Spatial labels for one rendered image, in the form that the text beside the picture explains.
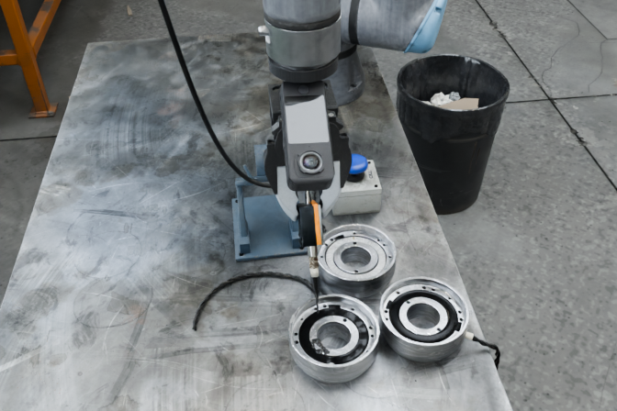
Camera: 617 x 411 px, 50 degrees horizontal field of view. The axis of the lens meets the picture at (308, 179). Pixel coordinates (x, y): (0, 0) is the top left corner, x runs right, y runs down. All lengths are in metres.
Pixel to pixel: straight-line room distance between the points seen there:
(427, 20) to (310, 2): 0.51
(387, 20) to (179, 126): 0.40
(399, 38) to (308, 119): 0.49
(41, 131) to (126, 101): 1.52
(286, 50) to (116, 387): 0.43
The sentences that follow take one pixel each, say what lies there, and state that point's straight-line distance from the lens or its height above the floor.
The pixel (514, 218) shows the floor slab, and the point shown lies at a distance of 2.24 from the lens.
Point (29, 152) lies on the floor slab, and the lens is 2.68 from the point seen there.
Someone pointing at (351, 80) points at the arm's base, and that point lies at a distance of 1.23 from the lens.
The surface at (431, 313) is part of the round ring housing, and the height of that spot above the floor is 0.81.
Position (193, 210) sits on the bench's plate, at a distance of 1.00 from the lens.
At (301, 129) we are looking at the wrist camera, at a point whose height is 1.08.
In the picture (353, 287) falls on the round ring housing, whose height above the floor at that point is 0.83.
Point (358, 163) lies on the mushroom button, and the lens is 0.95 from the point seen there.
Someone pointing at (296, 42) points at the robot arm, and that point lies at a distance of 0.63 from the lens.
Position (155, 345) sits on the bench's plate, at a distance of 0.84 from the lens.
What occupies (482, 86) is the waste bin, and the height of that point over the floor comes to 0.35.
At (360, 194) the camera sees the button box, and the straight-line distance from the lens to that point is 0.95.
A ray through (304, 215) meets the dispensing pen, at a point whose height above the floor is 0.94.
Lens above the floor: 1.45
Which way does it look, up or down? 39 degrees down
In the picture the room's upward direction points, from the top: 1 degrees counter-clockwise
